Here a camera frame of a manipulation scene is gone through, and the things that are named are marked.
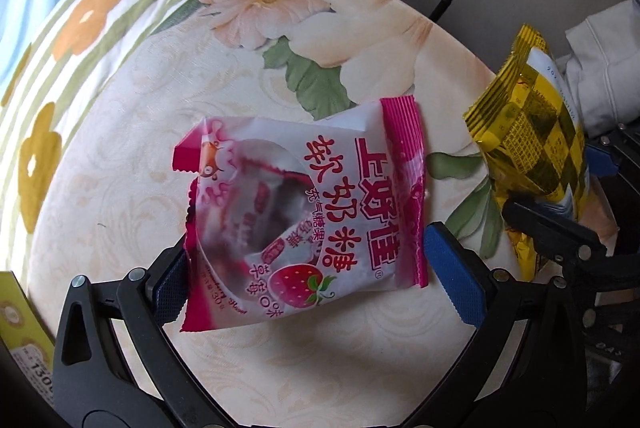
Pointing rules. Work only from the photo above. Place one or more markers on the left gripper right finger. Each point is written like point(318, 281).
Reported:
point(524, 365)

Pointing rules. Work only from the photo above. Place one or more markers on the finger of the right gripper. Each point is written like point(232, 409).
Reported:
point(600, 161)
point(573, 246)

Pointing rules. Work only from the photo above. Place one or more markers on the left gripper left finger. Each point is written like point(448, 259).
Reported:
point(114, 365)

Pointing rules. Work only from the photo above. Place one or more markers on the yellow checkered snack packet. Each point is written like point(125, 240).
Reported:
point(527, 126)

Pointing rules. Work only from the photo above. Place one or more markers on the pink strawberry candy bag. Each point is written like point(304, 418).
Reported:
point(287, 216)

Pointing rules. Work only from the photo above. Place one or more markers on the green cardboard box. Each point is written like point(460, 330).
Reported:
point(30, 346)

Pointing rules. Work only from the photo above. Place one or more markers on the white garment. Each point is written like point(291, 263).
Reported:
point(603, 69)

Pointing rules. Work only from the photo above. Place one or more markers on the cream floral blanket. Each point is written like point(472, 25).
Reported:
point(116, 202)

